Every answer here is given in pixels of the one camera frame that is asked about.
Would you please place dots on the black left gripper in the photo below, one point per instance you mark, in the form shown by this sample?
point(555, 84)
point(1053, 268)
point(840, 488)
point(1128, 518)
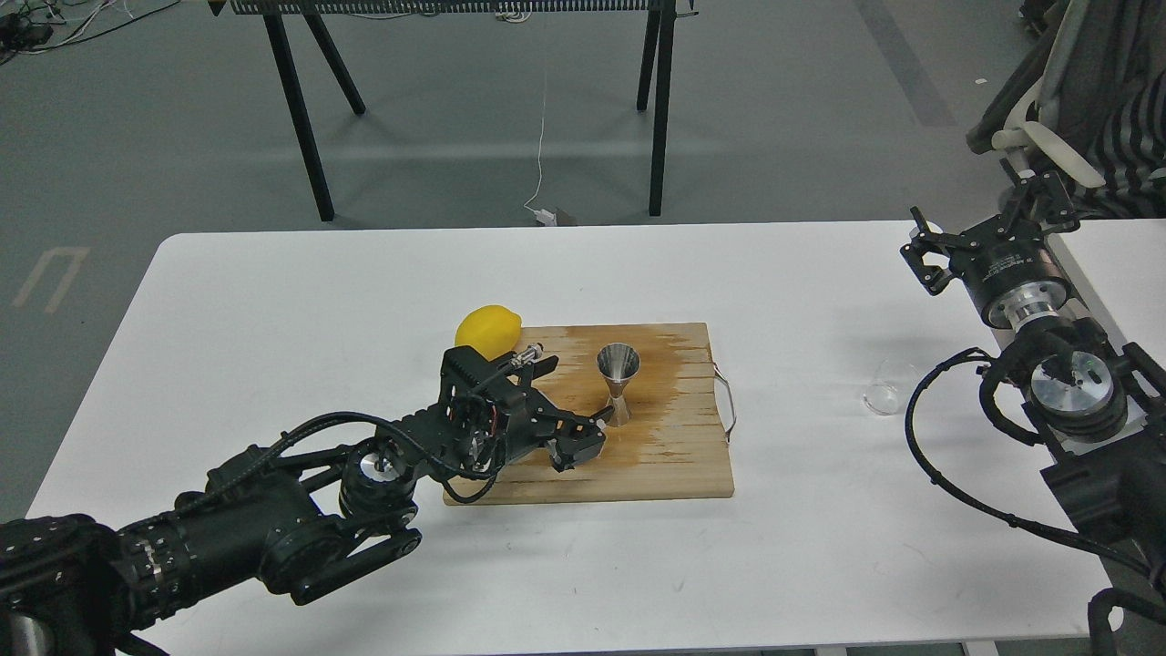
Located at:
point(482, 416)

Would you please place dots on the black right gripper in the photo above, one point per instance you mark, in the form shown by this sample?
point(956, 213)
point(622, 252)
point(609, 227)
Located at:
point(1008, 271)

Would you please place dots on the steel double jigger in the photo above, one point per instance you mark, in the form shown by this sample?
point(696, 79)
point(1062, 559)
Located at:
point(618, 362)

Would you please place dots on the small clear glass beaker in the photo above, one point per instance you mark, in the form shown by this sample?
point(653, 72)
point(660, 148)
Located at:
point(890, 387)

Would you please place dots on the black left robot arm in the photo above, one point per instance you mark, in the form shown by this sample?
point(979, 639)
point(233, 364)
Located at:
point(328, 503)

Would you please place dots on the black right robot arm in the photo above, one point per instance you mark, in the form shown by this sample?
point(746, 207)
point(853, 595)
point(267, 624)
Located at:
point(1060, 383)

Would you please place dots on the yellow lemon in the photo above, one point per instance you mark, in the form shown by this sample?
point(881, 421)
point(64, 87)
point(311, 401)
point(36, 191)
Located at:
point(491, 331)

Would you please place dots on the wooden cutting board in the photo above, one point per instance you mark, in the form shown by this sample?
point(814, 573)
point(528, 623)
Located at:
point(674, 445)

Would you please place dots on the white side table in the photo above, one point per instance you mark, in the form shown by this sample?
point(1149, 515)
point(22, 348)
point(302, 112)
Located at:
point(1118, 268)

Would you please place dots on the grey office chair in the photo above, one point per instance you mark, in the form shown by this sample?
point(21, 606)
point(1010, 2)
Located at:
point(1087, 100)

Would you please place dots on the black metal frame table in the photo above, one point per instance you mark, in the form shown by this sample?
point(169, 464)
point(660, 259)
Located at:
point(655, 71)

